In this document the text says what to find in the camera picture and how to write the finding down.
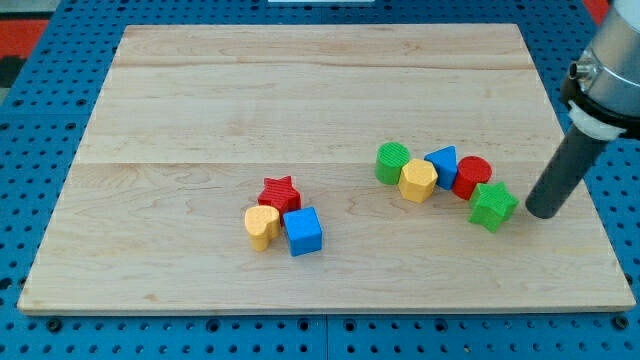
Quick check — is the green star block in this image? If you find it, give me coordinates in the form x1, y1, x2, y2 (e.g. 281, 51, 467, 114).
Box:
468, 182, 519, 233

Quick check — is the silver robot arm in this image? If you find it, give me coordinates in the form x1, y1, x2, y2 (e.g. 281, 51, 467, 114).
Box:
561, 0, 639, 140

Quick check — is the red star block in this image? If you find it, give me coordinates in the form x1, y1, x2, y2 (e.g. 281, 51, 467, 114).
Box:
257, 176, 302, 223

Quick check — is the blue cube block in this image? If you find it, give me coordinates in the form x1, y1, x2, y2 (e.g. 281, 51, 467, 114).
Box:
283, 207, 323, 257

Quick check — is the wooden board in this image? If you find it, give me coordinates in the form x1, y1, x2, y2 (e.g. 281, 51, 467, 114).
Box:
18, 24, 635, 316

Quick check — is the yellow heart block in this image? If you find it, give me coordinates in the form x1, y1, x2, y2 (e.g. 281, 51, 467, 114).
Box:
244, 205, 281, 252

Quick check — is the green cylinder block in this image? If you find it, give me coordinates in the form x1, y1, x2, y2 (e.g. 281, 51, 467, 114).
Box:
375, 142, 410, 185

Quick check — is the yellow hexagon block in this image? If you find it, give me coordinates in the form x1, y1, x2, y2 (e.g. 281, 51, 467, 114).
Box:
398, 159, 438, 203

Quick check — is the blue triangle block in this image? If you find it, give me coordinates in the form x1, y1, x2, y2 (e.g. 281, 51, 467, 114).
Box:
424, 145, 458, 190

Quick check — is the red cylinder block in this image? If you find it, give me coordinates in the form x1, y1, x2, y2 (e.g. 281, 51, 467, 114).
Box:
451, 156, 493, 200

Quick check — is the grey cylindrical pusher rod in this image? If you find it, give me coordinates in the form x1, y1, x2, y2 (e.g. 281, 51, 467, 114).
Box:
525, 125, 608, 219

